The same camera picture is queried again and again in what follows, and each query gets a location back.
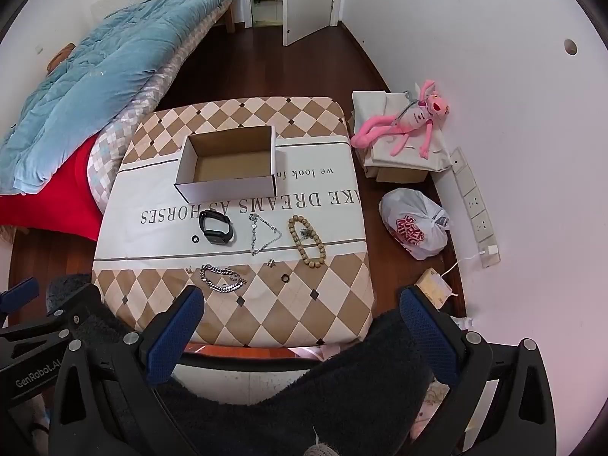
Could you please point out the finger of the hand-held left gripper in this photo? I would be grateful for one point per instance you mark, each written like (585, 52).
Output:
(71, 319)
(16, 294)

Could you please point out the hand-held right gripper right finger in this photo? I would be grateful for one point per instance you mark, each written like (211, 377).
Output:
(427, 337)

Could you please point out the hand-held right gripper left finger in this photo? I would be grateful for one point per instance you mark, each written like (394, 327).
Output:
(175, 332)

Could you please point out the black wrist watch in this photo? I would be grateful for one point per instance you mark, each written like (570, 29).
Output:
(216, 236)

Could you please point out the cardboard box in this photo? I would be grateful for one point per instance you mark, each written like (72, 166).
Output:
(228, 161)
(399, 175)

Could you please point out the small table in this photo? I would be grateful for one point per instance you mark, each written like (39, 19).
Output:
(237, 384)

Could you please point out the red blanket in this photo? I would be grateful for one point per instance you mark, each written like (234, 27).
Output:
(52, 199)

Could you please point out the white charger plug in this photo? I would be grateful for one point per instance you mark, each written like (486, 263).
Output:
(489, 251)

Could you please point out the white plastic bag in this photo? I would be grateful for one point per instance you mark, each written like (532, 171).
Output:
(413, 213)

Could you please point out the flat cardboard box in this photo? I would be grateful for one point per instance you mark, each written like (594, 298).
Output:
(399, 175)

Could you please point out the diamond pattern printed tablecloth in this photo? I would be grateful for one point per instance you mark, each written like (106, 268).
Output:
(308, 194)

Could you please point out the pink plush toy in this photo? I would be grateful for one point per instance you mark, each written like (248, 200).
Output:
(415, 116)

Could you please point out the blue quilt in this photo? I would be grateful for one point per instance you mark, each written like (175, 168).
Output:
(104, 80)

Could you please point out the beige folded cloth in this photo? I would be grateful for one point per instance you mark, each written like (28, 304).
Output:
(375, 104)

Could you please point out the brown cushion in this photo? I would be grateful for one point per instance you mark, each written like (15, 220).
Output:
(61, 56)

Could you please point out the wooden bed leg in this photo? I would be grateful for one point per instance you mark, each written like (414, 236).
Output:
(229, 16)

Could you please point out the white door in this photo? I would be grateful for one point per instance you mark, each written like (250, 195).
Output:
(308, 0)

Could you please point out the white wall socket strip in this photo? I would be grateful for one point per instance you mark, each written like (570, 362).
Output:
(475, 199)

